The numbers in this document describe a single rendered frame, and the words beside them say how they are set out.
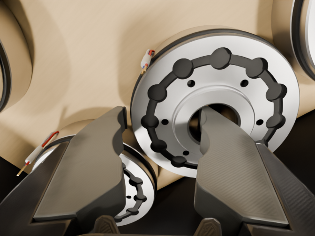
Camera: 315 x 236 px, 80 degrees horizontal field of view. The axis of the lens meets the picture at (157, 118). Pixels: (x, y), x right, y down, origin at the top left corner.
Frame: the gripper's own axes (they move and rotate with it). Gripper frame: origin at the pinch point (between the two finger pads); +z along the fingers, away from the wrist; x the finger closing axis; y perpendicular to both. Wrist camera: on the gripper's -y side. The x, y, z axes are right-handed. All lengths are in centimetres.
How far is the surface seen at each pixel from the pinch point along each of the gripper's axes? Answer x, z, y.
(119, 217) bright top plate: -4.1, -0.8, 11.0
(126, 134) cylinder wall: -2.9, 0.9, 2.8
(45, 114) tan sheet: -9.7, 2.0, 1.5
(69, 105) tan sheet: -7.4, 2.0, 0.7
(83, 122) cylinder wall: -6.4, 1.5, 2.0
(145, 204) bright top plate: -1.5, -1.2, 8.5
